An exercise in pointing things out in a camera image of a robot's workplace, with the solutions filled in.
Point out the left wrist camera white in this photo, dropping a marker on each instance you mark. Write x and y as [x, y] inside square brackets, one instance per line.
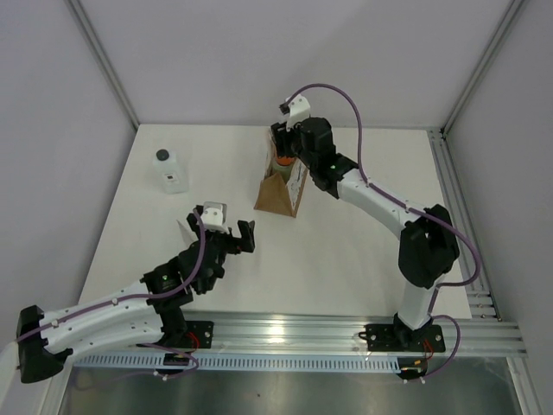
[214, 217]

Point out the left aluminium frame post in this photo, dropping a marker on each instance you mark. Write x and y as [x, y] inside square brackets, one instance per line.
[90, 35]

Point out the right side aluminium rail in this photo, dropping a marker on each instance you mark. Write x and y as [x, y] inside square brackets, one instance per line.
[481, 299]

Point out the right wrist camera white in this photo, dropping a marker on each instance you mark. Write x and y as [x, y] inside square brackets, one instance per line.
[294, 112]

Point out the right aluminium frame post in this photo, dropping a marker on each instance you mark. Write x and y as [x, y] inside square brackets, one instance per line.
[487, 57]

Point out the orange bottle blue cap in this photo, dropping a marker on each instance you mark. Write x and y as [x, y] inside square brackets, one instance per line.
[285, 161]

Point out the clear bottle black cap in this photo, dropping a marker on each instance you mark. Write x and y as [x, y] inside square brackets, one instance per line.
[173, 176]

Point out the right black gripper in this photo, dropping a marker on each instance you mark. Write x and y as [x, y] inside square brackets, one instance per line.
[282, 137]

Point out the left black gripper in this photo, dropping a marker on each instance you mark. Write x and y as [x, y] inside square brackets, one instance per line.
[246, 242]

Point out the white slotted cable duct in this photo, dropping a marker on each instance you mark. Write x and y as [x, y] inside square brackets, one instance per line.
[246, 362]

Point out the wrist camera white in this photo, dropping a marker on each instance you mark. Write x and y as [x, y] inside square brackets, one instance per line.
[214, 217]
[294, 112]

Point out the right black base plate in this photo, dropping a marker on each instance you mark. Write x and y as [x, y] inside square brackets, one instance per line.
[421, 344]

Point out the aluminium mounting rail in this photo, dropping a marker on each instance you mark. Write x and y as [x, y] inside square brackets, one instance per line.
[258, 333]

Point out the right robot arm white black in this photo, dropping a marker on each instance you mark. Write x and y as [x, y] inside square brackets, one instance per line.
[427, 247]

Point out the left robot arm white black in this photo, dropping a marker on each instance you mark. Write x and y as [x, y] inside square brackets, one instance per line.
[146, 313]

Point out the green bottle white cap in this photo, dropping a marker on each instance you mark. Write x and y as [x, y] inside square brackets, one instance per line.
[284, 171]

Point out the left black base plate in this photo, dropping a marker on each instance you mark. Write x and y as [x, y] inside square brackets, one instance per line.
[198, 335]

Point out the aluminium frame post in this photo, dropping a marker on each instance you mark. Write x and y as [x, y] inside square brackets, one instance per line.
[487, 57]
[90, 35]

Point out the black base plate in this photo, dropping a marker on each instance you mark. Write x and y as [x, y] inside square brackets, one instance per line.
[198, 335]
[421, 344]

